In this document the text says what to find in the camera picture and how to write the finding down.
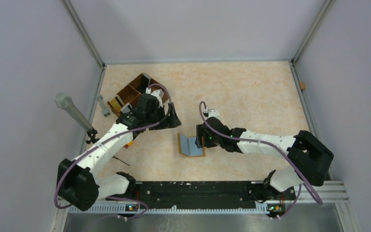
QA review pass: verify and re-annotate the small wooden block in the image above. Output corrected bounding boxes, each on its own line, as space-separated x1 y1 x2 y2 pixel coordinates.
298 81 306 91

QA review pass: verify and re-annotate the gold card in basket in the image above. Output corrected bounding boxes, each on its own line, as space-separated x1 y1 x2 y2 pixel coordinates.
107 94 124 114

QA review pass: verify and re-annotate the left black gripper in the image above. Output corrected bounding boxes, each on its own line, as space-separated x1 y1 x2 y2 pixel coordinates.
145 102 180 130

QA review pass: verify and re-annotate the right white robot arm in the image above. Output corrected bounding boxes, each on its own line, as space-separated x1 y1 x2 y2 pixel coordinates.
196 109 334 199

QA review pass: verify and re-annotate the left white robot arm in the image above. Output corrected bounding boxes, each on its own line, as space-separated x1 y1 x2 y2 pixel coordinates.
54 83 181 211

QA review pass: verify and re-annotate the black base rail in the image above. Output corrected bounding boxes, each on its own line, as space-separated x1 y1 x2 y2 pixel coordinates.
116 181 296 210

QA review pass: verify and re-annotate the silver microphone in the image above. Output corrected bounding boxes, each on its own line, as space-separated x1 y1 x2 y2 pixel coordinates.
54 92 94 132

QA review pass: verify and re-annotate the brown wicker divided basket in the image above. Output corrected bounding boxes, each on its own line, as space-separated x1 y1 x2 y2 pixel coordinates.
113 74 159 117

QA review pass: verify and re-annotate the grey plastic tool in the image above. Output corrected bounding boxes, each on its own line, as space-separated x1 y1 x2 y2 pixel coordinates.
96 94 111 117

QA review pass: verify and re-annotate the black microphone tripod stand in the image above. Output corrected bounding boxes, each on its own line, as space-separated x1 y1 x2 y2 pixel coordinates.
84 124 133 170

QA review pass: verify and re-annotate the white perforated cable tray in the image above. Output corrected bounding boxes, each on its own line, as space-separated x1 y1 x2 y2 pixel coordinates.
69 203 270 215

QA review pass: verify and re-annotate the orange leather card holder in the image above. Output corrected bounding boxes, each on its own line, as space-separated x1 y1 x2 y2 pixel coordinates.
177 133 205 158

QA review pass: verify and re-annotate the grey card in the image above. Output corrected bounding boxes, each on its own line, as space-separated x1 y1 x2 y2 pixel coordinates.
141 73 152 88
120 103 132 114

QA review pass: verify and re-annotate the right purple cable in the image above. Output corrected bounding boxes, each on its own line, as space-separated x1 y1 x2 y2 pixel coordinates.
199 101 324 205

